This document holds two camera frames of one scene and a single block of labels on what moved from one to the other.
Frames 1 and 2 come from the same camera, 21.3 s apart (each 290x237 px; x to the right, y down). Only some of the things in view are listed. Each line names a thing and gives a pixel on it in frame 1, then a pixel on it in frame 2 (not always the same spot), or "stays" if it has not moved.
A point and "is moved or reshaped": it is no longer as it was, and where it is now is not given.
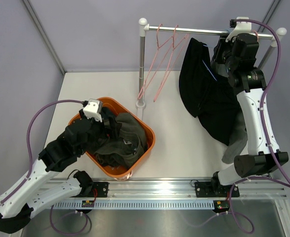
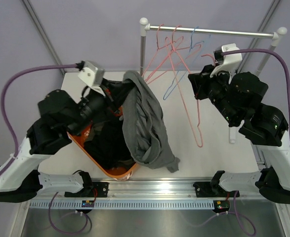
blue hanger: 227,30 -> 195,50
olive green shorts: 129,147 is moved or reshaped
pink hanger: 176,52 -> 193,110
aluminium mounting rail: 183,189 stays
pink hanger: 161,50 -> 157,49
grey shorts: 237,141 -> 145,131
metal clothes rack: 143,26 stays
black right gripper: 218,50 -> 201,81
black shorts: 206,94 -> 108,144
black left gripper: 106,131 -> 116,93
